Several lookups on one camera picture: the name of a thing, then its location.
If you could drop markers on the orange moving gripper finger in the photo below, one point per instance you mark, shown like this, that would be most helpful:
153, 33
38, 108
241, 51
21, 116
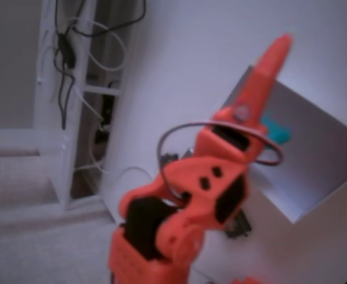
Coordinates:
267, 77

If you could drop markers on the green cube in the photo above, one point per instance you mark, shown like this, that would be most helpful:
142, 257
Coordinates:
279, 133

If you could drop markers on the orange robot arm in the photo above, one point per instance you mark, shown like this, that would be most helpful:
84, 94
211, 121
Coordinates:
185, 245

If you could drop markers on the black case with clear lid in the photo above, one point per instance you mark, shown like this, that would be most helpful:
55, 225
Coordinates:
244, 227
168, 156

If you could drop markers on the white furniture frame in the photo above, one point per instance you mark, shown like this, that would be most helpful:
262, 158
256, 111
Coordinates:
47, 142

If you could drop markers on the white cardboard bin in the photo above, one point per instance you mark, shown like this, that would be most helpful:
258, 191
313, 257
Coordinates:
309, 148

